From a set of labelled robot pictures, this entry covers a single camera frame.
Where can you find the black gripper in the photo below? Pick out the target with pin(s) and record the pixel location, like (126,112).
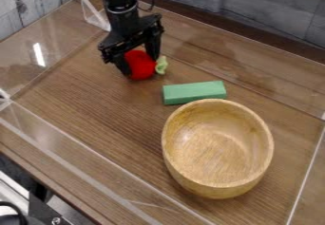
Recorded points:
(131,31)

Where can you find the red felt strawberry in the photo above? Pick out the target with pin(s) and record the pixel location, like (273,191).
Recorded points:
(143,66)

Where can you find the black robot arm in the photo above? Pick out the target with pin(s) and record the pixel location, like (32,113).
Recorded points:
(119,6)

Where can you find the green rectangular block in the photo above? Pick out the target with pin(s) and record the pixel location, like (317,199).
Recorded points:
(183,93)

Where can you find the wooden bowl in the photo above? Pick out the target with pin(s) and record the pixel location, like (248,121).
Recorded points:
(217,148)

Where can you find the clear acrylic corner bracket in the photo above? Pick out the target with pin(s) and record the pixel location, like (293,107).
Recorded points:
(94,16)

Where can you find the clear acrylic enclosure wall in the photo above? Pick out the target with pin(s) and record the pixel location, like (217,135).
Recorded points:
(82,128)

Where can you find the black metal mount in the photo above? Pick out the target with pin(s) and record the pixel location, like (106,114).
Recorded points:
(42,214)

